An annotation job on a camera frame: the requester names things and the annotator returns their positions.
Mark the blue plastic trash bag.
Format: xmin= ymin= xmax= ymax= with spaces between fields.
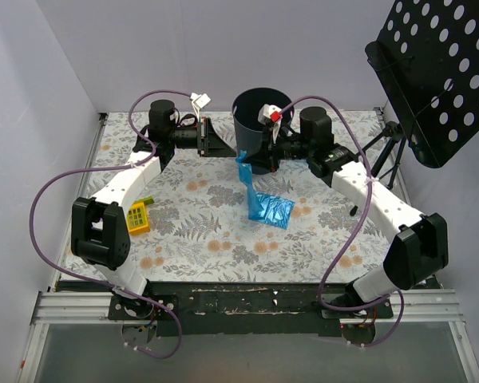
xmin=236 ymin=151 xmax=295 ymax=230

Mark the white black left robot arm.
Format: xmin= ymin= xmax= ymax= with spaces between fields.
xmin=71 ymin=95 xmax=236 ymax=319

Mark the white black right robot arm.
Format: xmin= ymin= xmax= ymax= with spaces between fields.
xmin=266 ymin=106 xmax=449 ymax=318

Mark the dark grey trash bin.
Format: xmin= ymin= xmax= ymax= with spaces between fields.
xmin=232 ymin=87 xmax=291 ymax=155

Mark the floral patterned table mat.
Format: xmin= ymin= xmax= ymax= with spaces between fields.
xmin=58 ymin=110 xmax=427 ymax=283

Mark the yellow toy block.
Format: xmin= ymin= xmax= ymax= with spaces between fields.
xmin=127 ymin=197 xmax=154 ymax=236

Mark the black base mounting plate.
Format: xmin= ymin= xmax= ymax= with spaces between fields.
xmin=108 ymin=281 xmax=394 ymax=338

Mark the black perforated music stand tray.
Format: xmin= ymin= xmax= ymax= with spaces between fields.
xmin=365 ymin=1 xmax=479 ymax=168

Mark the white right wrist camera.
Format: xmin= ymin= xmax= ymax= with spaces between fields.
xmin=257 ymin=104 xmax=283 ymax=144

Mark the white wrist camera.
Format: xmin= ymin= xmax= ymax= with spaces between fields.
xmin=190 ymin=93 xmax=211 ymax=119
xmin=257 ymin=104 xmax=283 ymax=144

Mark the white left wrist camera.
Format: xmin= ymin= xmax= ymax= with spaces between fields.
xmin=190 ymin=93 xmax=211 ymax=119

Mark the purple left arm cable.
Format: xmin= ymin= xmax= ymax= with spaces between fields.
xmin=30 ymin=90 xmax=203 ymax=360

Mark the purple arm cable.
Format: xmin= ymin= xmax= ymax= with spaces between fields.
xmin=279 ymin=94 xmax=405 ymax=347
xmin=30 ymin=90 xmax=203 ymax=360

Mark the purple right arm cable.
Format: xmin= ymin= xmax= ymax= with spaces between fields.
xmin=279 ymin=94 xmax=405 ymax=347

